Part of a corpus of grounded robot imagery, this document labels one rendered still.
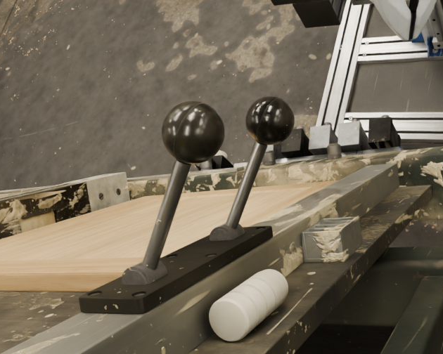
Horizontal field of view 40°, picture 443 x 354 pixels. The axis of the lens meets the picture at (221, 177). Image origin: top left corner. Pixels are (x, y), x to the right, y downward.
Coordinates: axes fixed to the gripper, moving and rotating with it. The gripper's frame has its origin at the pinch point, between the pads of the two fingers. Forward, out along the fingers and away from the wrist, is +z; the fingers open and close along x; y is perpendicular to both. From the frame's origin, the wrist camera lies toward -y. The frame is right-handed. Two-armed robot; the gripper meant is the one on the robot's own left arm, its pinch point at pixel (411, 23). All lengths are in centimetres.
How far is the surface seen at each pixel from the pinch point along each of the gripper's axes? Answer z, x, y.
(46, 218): 26, 44, 55
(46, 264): 19.3, 36.1, 16.2
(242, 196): 10.7, 15.5, -0.5
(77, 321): 11.6, 27.7, -13.3
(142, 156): 55, 33, 203
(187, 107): 0.9, 18.7, -11.2
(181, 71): 25, 9, 222
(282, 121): 5.0, 11.7, -2.3
